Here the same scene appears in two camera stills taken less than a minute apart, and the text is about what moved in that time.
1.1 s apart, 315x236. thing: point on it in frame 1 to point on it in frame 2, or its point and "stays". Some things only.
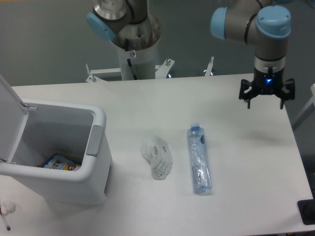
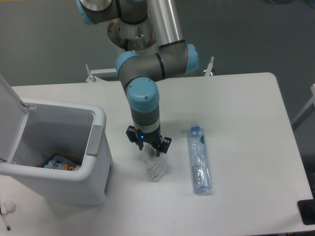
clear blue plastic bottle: [201, 171] stays
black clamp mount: [306, 208] stays
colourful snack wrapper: [62, 162] stays
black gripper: [268, 83] to [135, 135]
